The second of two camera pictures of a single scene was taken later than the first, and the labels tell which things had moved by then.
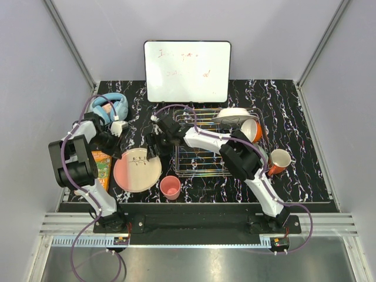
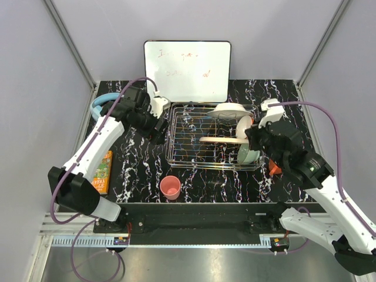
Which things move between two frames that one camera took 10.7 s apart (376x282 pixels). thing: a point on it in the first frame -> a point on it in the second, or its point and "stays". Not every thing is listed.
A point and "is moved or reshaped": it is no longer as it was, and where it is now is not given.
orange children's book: [104, 163] stays
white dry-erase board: [187, 71] stays
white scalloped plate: [234, 116] is moved or reshaped
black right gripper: [154, 138] -> [252, 133]
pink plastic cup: [170, 187] stays
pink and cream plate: [134, 173] is moved or reshaped
